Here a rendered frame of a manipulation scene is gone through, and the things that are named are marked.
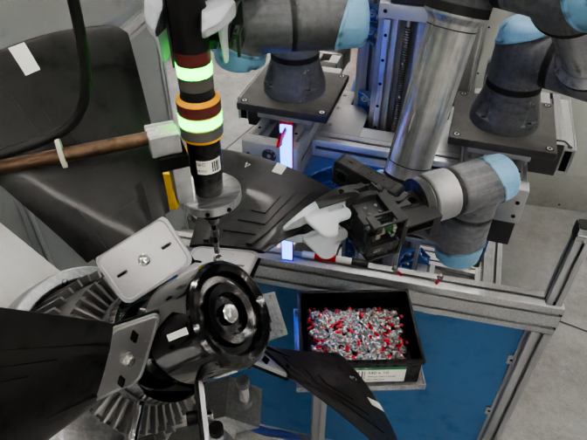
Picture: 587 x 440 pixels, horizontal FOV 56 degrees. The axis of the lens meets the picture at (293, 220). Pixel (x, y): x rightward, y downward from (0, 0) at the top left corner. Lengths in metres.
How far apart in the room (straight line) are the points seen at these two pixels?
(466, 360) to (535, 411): 0.78
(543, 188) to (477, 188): 1.98
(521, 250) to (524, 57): 1.50
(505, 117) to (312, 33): 0.60
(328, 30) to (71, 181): 0.40
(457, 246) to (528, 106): 0.47
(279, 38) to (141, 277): 0.37
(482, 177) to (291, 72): 0.62
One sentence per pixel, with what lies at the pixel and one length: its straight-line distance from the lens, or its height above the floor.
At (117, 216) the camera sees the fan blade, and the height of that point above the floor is 1.30.
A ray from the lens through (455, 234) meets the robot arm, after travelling 0.90.
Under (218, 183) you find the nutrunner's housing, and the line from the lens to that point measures 0.60.
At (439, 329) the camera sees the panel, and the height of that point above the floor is 0.71.
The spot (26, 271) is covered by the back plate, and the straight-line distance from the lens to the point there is 0.81.
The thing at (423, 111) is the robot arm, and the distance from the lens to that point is 0.89.
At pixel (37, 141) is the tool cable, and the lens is 0.56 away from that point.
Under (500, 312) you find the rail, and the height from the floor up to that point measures 0.82.
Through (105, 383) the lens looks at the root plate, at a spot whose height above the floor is 1.21.
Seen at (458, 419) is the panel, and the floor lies 0.38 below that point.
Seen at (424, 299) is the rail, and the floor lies 0.82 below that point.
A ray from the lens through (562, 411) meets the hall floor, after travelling 2.14.
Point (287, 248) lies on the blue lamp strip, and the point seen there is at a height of 0.90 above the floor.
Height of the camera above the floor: 1.68
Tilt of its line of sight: 41 degrees down
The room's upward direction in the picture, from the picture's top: straight up
